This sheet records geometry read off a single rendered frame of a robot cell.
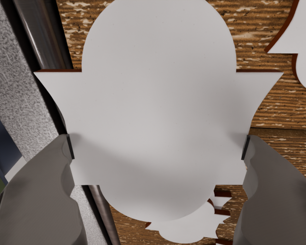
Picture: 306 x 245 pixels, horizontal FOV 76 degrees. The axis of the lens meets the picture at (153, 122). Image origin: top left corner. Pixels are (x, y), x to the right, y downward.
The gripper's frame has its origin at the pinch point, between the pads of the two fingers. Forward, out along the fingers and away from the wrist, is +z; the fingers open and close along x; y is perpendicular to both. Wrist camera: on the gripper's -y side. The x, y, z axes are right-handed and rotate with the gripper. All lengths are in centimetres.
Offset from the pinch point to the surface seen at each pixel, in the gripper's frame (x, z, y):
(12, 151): -41, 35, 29
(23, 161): -121, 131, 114
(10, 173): -142, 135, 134
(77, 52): -7.9, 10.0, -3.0
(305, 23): 11.6, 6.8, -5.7
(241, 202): 13.8, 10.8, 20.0
